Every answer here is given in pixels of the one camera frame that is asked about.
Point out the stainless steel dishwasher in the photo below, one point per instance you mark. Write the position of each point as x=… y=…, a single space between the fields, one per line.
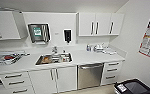
x=90 y=76

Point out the stack of white bowls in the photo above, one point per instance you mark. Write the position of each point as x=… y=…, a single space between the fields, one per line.
x=99 y=48

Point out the blue dish soap bottle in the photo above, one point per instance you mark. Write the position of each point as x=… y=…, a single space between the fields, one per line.
x=88 y=48

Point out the chrome sink faucet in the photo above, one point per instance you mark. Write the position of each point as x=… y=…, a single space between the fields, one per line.
x=54 y=50

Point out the stainless steel sink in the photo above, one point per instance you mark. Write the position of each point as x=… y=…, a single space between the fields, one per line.
x=53 y=59

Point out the steel paper towel dispenser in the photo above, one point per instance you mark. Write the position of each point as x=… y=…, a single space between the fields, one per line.
x=38 y=33

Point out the grey bin black lid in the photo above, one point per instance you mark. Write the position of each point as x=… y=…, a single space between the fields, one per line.
x=134 y=87

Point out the black wall soap dispenser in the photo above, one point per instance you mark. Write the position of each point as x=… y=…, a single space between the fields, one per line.
x=67 y=35

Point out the white wall cabinet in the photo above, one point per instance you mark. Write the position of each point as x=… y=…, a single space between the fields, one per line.
x=101 y=24
x=6 y=26

